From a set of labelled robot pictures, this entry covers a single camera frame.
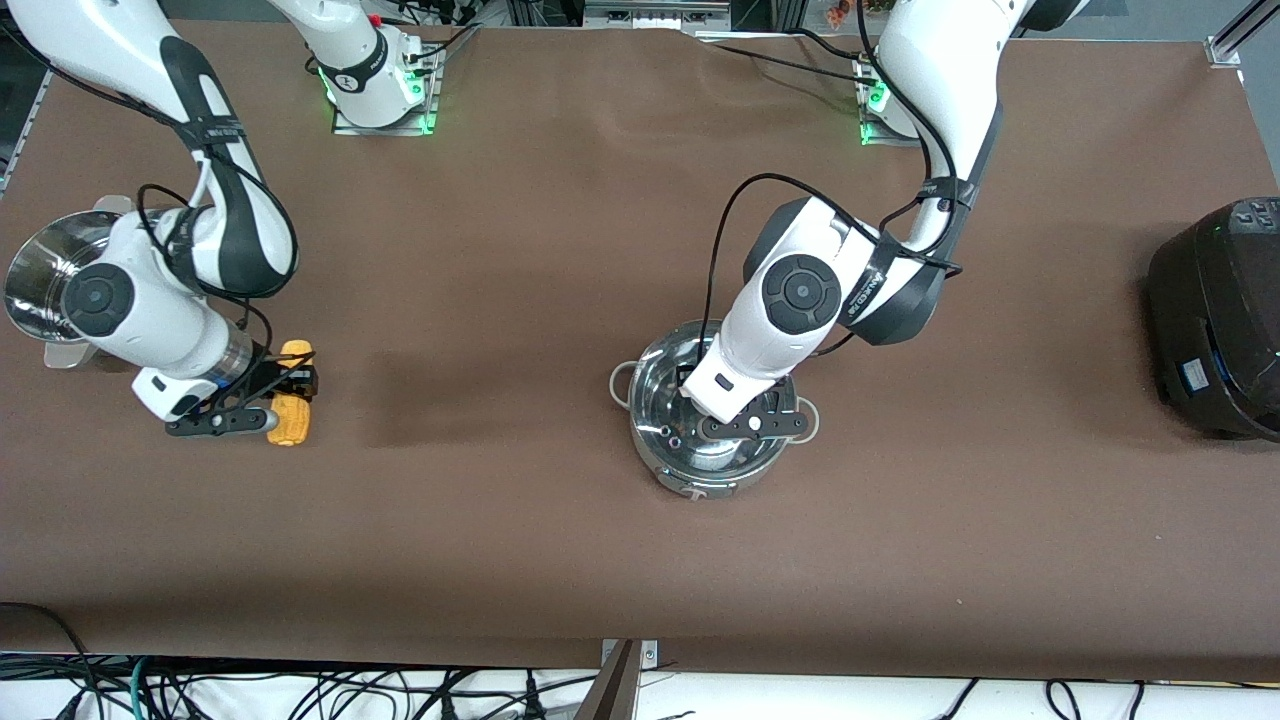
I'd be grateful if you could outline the glass pot lid with knob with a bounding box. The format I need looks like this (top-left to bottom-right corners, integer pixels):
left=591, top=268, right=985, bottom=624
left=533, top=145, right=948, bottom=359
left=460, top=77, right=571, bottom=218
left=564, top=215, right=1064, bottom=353
left=632, top=320, right=798, bottom=473

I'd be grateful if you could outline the yellow corn cob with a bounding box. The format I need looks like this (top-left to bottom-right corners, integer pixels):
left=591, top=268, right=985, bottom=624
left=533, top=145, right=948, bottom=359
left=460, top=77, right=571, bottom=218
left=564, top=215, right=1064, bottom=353
left=265, top=340, right=316, bottom=447

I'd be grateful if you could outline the steel steamer pot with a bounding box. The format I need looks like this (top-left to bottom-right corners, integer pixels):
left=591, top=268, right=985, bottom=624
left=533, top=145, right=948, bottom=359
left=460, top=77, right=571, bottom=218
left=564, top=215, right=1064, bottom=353
left=3, top=195, right=138, bottom=371

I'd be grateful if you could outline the brown table cover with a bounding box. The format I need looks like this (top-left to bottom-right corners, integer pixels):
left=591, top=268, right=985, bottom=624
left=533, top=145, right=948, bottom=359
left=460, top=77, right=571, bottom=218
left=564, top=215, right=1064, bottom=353
left=0, top=18, right=1280, bottom=683

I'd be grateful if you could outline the dark wedge beam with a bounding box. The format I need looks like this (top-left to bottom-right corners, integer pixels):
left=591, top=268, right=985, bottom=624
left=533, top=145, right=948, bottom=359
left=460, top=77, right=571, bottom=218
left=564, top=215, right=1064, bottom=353
left=575, top=640, right=641, bottom=720

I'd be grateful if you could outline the grey metal box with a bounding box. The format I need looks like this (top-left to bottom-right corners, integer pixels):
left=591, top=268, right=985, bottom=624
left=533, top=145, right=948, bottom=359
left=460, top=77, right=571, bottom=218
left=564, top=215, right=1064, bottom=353
left=583, top=0, right=731, bottom=31

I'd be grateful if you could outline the black rice cooker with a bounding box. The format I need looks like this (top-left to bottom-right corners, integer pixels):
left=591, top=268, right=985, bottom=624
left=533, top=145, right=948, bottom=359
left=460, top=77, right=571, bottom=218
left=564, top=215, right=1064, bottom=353
left=1147, top=197, right=1280, bottom=443

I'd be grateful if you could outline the grey-handled cooking pot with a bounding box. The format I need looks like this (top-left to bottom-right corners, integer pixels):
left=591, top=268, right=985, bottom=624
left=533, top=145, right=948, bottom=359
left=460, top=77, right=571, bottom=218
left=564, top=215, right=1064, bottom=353
left=610, top=318, right=821, bottom=501

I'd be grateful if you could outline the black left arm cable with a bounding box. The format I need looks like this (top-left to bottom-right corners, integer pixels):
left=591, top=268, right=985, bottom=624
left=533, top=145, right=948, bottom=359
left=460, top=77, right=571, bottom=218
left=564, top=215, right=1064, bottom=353
left=703, top=0, right=966, bottom=353

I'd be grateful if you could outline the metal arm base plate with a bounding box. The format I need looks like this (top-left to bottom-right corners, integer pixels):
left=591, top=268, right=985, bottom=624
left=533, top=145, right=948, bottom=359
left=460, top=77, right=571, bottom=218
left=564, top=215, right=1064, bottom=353
left=332, top=45, right=439, bottom=136
left=858, top=55, right=926, bottom=148

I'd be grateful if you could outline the silver table edge bracket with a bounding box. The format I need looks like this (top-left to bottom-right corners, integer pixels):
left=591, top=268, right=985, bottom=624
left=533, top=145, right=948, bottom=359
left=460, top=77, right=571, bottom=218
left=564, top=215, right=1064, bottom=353
left=600, top=638, right=660, bottom=669

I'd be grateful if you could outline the black table cable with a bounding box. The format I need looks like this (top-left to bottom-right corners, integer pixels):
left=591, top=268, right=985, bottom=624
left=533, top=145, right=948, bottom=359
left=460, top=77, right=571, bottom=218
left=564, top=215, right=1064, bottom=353
left=700, top=30, right=883, bottom=89

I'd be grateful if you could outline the aluminium frame rail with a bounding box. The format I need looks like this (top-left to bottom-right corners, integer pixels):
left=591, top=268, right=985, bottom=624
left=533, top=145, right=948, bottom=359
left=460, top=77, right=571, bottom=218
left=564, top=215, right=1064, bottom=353
left=1205, top=0, right=1280, bottom=69

